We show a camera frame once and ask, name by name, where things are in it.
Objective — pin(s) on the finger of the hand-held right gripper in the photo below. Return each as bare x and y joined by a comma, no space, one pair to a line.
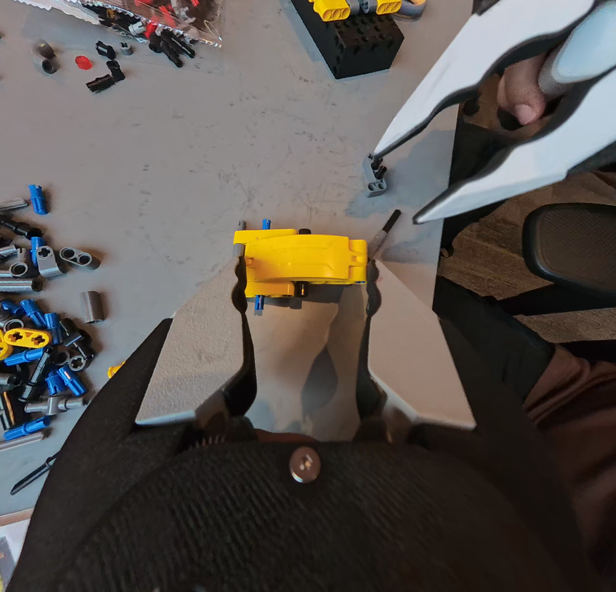
529,168
481,63

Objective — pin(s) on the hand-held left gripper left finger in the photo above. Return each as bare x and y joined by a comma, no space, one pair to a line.
192,361

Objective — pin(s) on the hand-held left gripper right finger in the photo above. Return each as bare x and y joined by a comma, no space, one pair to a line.
418,361

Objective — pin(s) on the yellow beam assembly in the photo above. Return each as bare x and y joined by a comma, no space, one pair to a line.
298,260

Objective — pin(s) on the light grey angled beam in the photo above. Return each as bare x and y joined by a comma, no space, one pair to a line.
375,185

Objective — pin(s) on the black elbow connector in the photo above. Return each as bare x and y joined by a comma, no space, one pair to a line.
113,68

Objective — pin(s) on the grey desk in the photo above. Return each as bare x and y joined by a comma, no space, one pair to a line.
192,144

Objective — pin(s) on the person's right hand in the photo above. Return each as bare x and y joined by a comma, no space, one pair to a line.
519,94

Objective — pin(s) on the yellow connector piece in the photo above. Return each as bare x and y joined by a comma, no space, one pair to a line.
115,369

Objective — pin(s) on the black mesh chair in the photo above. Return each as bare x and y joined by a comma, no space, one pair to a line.
572,245

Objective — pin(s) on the black block with yellow parts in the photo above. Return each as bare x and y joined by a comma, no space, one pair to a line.
365,48

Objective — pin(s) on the black grey axle rod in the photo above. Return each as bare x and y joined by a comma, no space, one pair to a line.
382,236

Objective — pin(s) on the pile of mixed building pieces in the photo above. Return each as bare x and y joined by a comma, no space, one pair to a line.
43,342

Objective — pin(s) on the light grey ribbed axle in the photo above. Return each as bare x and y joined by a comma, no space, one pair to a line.
21,440

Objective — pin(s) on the black pin piece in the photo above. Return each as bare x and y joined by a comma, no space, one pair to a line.
33,474

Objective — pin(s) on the red round stud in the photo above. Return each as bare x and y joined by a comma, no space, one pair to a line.
82,62

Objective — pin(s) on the small black connector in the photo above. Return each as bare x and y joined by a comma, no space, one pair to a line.
105,49

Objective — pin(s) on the clear bag of red parts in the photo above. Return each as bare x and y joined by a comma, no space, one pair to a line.
159,0

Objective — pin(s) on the dark grey round bush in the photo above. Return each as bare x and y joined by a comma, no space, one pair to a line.
45,55

